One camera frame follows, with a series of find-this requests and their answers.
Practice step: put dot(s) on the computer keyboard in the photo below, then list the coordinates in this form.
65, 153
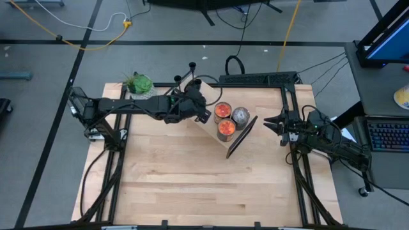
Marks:
388, 135

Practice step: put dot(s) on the grey floor bar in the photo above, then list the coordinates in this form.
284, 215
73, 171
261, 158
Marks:
16, 76

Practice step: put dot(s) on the silver tin can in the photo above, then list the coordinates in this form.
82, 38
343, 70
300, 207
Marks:
240, 117

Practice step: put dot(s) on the black floor stand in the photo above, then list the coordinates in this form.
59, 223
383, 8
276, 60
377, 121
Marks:
204, 4

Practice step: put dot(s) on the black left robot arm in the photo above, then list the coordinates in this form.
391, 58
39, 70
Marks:
128, 105

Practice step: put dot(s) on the small black table clip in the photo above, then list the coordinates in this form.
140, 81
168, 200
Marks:
164, 222
257, 223

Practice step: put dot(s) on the green succulent in patterned pot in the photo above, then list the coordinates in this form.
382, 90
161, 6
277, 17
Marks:
140, 83

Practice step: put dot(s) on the black chair base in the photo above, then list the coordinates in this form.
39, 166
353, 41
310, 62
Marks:
4, 107

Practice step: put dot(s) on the orange candle glass jar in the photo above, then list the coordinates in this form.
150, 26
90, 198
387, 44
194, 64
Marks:
227, 128

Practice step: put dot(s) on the black computer monitor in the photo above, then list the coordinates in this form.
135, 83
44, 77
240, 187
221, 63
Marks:
390, 44

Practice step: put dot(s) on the wooden shelf with black frame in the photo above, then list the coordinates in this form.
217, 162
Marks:
207, 129

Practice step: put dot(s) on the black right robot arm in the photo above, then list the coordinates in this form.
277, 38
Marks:
335, 143

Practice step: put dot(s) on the grey side desk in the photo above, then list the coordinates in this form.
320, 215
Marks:
374, 92

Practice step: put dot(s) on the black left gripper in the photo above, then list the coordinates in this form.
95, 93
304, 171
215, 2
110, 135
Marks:
188, 107

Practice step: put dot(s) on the red-topped can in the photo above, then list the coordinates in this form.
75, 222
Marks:
222, 111

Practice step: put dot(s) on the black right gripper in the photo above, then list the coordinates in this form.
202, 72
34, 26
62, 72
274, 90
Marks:
292, 131

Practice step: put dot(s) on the black power box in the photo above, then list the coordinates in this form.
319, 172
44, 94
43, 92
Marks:
255, 78

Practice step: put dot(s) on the yellow plate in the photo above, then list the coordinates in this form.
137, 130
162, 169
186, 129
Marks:
403, 97

